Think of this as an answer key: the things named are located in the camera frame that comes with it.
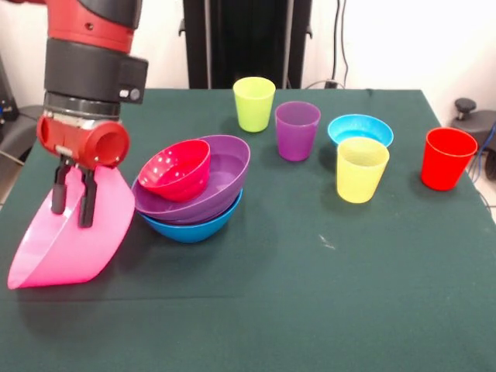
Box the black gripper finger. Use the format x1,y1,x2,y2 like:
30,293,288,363
50,153,74,215
76,164,98,229

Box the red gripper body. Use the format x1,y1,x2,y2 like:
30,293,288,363
36,114,131,169

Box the large pink bowl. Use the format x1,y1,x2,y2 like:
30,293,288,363
6,164,136,291

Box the small crimson bowl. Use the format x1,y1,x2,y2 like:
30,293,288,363
137,139,212,203

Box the large blue bowl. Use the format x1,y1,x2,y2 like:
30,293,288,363
139,188,244,244

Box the large purple bowl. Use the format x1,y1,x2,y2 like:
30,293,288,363
131,134,252,226

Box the purple cup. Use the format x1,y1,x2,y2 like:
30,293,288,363
274,101,322,163

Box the black equipment box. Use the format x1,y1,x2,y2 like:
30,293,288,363
0,53,19,125

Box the green cup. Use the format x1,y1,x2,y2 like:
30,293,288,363
232,76,277,133

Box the dark green table cloth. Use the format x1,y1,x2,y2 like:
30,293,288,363
0,87,496,372

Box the yellow cup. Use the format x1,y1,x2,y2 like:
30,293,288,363
336,137,390,204

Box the small light blue bowl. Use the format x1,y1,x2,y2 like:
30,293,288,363
327,114,394,150

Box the red cup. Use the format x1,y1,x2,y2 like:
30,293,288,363
421,127,479,191

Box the black knob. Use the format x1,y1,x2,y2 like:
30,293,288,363
454,98,477,120

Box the black pedestal leg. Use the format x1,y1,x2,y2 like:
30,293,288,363
0,105,46,166
450,110,496,164

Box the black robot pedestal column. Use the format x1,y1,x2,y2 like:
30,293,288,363
178,0,313,90

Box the black wall cable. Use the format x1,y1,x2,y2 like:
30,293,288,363
332,0,350,88

